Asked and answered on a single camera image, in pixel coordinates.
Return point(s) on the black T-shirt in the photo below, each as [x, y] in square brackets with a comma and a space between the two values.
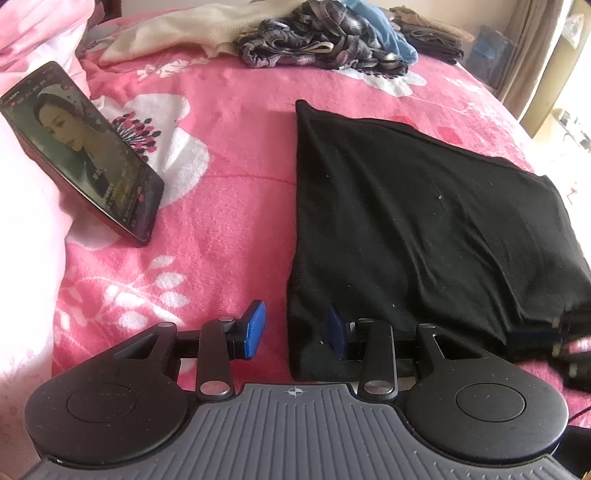
[415, 221]

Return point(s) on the plaid shirt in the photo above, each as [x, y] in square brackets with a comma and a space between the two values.
[323, 41]

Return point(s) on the pale pink quilt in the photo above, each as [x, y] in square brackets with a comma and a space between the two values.
[27, 230]

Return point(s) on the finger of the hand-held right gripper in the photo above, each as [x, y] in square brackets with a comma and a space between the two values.
[531, 337]
[575, 321]

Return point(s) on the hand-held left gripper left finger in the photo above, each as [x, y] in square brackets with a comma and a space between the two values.
[256, 330]

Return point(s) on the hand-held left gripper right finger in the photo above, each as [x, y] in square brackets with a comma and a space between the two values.
[337, 334]

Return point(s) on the pink floral blanket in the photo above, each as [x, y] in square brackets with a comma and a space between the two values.
[221, 184]

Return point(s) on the stack of folded clothes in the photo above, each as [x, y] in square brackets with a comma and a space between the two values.
[434, 34]

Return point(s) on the black smartphone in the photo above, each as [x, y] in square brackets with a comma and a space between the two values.
[87, 152]

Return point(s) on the hanging plastic bag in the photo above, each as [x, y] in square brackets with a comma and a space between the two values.
[573, 30]

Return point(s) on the beige curtain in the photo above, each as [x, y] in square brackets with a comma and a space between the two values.
[531, 60]

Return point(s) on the light blue garment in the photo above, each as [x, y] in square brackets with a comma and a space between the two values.
[388, 37]

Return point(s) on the cream cloth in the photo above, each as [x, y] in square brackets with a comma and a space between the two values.
[175, 32]

